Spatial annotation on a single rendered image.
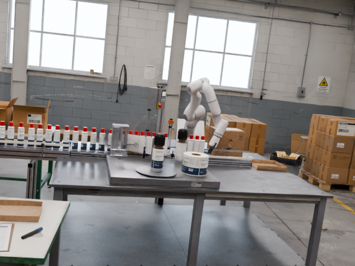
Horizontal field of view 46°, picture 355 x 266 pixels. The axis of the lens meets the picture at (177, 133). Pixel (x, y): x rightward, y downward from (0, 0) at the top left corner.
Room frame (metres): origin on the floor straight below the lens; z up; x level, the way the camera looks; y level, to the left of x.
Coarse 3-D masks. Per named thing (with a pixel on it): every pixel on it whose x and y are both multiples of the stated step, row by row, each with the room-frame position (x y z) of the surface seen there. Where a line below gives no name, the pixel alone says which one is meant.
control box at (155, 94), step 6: (150, 90) 3.64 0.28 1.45; (156, 90) 3.61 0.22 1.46; (150, 96) 3.63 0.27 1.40; (156, 96) 3.61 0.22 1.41; (150, 102) 3.63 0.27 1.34; (156, 102) 3.61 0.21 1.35; (162, 102) 3.70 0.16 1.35; (150, 108) 3.63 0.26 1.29; (156, 108) 3.61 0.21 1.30; (162, 108) 3.72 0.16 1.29
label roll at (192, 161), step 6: (186, 156) 3.07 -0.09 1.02; (192, 156) 3.05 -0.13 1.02; (198, 156) 3.07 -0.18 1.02; (204, 156) 3.10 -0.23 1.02; (186, 162) 3.07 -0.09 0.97; (192, 162) 3.04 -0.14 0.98; (198, 162) 3.04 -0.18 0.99; (204, 162) 3.07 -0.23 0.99; (186, 168) 3.06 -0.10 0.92; (192, 168) 3.04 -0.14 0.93; (198, 168) 3.04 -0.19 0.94; (204, 168) 3.07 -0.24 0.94; (192, 174) 3.04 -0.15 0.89; (198, 174) 3.04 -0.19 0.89; (204, 174) 3.08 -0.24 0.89
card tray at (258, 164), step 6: (252, 162) 3.97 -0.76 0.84; (258, 162) 3.99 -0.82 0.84; (264, 162) 4.00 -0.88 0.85; (270, 162) 4.02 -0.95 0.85; (276, 162) 3.99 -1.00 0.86; (258, 168) 3.72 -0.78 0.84; (264, 168) 3.73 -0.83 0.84; (270, 168) 3.74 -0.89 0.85; (276, 168) 3.76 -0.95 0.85; (282, 168) 3.77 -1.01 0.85
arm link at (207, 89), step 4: (204, 80) 3.85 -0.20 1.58; (208, 80) 3.85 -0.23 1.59; (204, 84) 3.74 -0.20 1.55; (208, 84) 3.74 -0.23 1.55; (204, 88) 3.72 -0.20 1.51; (208, 88) 3.70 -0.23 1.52; (212, 88) 3.73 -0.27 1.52; (204, 92) 3.72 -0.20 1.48; (208, 92) 3.70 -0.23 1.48; (212, 92) 3.71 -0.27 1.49; (208, 96) 3.70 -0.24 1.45; (212, 96) 3.70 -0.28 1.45; (208, 100) 3.71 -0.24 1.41; (212, 100) 3.70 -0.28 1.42
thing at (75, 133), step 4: (76, 128) 3.45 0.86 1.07; (76, 132) 3.44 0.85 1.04; (72, 136) 3.45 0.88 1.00; (76, 136) 3.44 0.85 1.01; (72, 140) 3.45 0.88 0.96; (76, 140) 3.45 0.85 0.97; (72, 144) 3.45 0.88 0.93; (76, 144) 3.45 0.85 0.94; (72, 148) 3.44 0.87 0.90; (76, 148) 3.45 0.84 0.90
